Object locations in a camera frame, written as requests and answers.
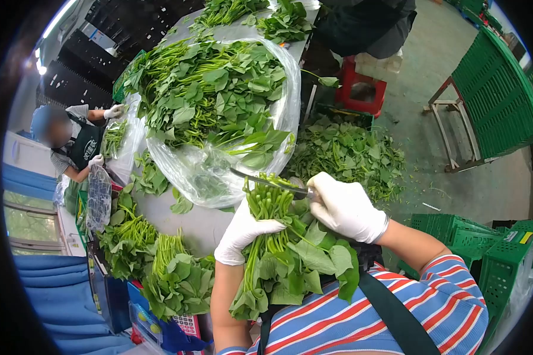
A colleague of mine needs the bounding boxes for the white foam box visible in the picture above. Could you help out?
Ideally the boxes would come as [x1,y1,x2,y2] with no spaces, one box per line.
[354,47,404,83]

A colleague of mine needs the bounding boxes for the loose leafy greens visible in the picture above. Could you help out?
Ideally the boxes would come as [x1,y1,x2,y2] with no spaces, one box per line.
[130,150,194,215]

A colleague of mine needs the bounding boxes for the small bunch of green stems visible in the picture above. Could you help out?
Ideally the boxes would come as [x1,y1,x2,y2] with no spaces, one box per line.
[101,119,129,159]

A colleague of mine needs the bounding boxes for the green crates on stand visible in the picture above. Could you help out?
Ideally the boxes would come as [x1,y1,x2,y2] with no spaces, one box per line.
[450,26,533,161]

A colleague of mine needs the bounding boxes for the person's left hand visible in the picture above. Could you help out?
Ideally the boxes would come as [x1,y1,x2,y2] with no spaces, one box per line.
[213,201,290,267]

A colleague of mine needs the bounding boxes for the kitchen knife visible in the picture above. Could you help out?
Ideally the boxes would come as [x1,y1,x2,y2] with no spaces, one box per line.
[229,167,317,201]

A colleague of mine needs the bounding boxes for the large clear plastic bag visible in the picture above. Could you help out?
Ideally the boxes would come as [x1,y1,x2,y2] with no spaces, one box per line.
[146,37,302,209]

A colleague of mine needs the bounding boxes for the person's right hand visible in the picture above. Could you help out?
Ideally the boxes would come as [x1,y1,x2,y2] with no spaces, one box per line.
[306,172,390,245]

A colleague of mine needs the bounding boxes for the pile of trimmed green leaves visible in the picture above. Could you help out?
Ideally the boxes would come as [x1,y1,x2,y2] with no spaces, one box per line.
[288,113,407,203]

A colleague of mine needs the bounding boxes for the red plastic stool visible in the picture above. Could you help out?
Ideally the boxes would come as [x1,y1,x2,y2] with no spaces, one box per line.
[335,55,388,119]

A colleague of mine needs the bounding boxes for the patterned clear plastic bag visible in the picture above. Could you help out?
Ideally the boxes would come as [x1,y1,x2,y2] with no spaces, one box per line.
[85,164,113,233]

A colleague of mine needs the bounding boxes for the person's body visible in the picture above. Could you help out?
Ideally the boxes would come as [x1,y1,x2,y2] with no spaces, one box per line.
[215,242,489,355]

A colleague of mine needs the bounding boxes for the tall green plastic crate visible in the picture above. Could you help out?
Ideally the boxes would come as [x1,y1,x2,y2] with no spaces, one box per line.
[476,219,533,353]

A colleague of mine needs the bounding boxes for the bunch of leafy green stems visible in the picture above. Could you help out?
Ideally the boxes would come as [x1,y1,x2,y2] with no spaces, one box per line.
[229,173,361,321]

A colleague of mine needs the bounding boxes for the blue weighing scale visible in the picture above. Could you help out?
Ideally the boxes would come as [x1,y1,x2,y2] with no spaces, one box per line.
[126,280,214,355]

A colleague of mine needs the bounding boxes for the person's left thumb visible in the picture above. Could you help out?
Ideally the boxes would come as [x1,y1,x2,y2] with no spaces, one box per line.
[250,218,290,239]

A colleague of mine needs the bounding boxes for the person's right fingers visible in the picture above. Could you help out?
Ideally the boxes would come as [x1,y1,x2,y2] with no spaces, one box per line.
[306,172,343,222]

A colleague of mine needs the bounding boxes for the stack of black crates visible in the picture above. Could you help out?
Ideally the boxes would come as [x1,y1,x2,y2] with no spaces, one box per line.
[36,0,206,110]

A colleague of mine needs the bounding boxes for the loose green leaves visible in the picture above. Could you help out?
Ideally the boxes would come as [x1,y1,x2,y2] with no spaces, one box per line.
[242,0,315,45]

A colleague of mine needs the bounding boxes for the low stack of green crates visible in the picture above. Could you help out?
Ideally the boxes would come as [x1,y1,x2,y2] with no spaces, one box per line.
[396,213,507,275]

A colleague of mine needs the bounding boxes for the black floor crate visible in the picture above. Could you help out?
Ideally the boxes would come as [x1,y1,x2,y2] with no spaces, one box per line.
[313,102,375,130]

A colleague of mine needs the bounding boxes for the stack of blue crates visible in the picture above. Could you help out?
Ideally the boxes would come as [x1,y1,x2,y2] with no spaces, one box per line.
[12,255,136,355]

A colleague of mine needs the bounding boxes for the metal frame stand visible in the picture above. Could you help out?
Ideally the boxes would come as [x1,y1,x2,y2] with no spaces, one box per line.
[422,75,501,174]

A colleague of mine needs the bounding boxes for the heap of leafy greens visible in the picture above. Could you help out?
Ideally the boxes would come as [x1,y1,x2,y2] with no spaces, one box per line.
[124,38,295,170]

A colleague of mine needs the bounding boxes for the trimmed bundle of greens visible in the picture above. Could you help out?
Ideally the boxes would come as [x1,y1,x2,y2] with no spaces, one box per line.
[141,230,216,321]
[97,191,159,281]

